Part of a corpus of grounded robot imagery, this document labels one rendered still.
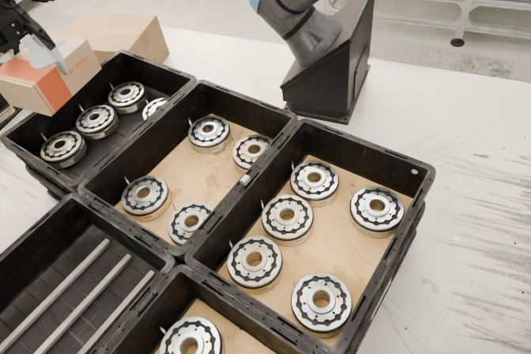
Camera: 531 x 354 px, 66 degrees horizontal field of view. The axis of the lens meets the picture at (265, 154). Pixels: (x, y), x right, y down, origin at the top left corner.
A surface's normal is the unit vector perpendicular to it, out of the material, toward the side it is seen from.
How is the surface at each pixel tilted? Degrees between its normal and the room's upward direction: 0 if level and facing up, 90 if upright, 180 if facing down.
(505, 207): 0
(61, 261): 0
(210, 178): 0
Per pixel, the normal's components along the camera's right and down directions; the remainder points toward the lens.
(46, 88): 0.91, 0.24
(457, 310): -0.11, -0.65
